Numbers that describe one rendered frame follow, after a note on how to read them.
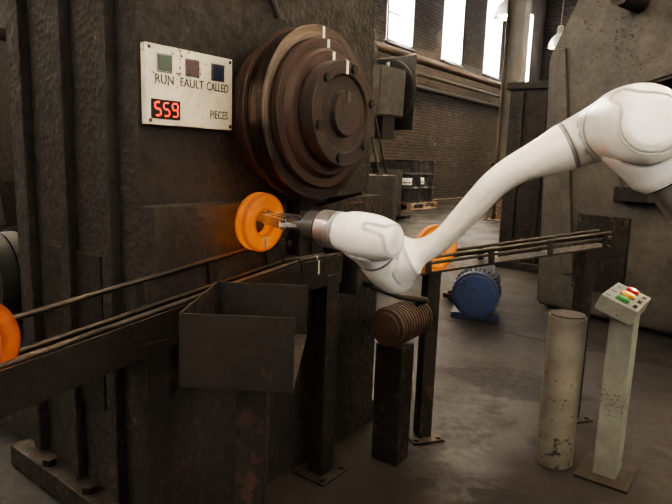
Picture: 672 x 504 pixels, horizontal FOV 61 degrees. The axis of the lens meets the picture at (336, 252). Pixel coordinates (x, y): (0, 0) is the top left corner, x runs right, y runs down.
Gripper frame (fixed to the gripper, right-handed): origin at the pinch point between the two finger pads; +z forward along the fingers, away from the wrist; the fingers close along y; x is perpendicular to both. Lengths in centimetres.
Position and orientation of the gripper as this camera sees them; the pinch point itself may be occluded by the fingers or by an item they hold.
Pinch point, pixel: (261, 215)
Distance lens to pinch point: 150.0
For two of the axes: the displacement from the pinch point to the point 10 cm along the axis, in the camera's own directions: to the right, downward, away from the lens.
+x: 0.7, -9.8, -1.9
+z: -7.9, -1.7, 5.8
